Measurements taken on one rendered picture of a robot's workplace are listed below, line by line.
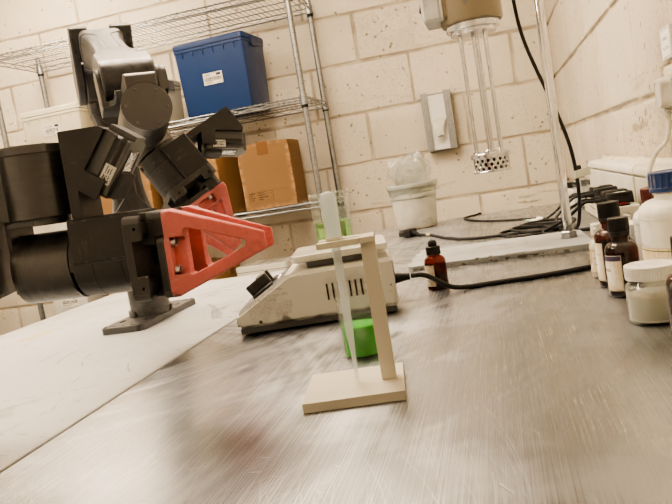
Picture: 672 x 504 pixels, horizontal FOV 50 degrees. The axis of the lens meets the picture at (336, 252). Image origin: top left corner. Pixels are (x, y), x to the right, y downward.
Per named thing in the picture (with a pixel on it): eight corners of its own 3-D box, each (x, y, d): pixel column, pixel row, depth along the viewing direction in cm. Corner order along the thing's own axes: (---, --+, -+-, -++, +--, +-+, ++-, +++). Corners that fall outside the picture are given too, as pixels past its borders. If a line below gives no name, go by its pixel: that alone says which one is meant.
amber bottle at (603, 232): (640, 280, 83) (630, 197, 82) (630, 287, 80) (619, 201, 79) (605, 281, 85) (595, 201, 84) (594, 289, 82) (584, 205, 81)
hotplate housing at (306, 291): (239, 338, 88) (227, 274, 87) (254, 317, 101) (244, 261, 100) (418, 310, 87) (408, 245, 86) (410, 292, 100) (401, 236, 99)
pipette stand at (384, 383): (303, 414, 55) (274, 249, 53) (313, 383, 63) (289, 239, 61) (406, 400, 54) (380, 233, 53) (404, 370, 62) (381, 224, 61)
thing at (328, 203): (327, 248, 57) (318, 192, 57) (343, 245, 57) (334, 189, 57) (326, 249, 56) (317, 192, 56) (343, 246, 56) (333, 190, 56)
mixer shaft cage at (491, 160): (472, 175, 120) (451, 25, 118) (473, 174, 127) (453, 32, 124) (513, 168, 119) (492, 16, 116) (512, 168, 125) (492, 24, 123)
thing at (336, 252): (350, 382, 58) (318, 194, 56) (350, 378, 59) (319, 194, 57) (364, 380, 58) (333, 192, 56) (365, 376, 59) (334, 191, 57)
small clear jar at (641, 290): (620, 319, 67) (613, 264, 66) (668, 311, 67) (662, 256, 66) (643, 329, 62) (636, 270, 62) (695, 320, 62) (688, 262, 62)
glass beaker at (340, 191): (308, 252, 93) (297, 191, 93) (338, 245, 97) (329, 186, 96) (337, 251, 89) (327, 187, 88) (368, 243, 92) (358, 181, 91)
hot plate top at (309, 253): (290, 264, 87) (288, 257, 87) (298, 253, 99) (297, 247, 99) (387, 249, 86) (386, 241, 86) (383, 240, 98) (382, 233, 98)
